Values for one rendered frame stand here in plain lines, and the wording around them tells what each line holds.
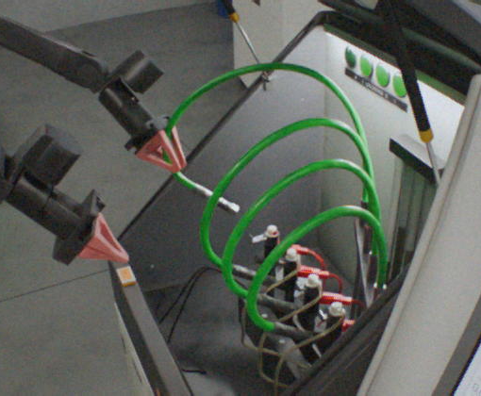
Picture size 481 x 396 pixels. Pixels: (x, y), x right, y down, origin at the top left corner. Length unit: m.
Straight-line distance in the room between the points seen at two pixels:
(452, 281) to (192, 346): 0.74
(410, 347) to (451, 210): 0.20
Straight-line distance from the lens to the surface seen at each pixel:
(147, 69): 1.15
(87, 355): 2.60
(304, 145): 1.49
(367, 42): 1.23
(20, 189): 0.86
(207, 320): 1.44
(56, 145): 0.82
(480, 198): 0.74
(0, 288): 3.07
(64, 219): 0.87
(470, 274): 0.76
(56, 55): 1.18
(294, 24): 3.90
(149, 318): 1.27
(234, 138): 1.40
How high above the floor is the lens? 1.78
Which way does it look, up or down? 31 degrees down
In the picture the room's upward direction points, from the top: 2 degrees counter-clockwise
